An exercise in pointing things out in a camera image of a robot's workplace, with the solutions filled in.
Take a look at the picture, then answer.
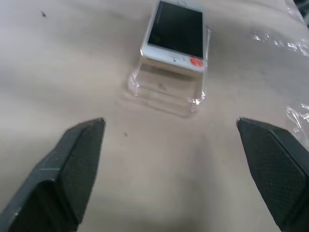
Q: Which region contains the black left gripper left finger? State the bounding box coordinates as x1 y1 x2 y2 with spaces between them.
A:
0 117 106 232

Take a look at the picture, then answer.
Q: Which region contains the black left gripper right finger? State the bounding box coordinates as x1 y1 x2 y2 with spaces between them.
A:
236 117 309 232

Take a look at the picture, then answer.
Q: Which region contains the clear plastic phone case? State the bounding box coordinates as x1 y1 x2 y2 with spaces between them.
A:
125 25 213 119

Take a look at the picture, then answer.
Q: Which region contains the white smartphone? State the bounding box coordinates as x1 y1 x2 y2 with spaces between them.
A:
139 0 210 77

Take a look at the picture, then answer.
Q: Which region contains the clear plastic wrap sheet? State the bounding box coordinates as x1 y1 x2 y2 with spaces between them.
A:
248 0 309 136

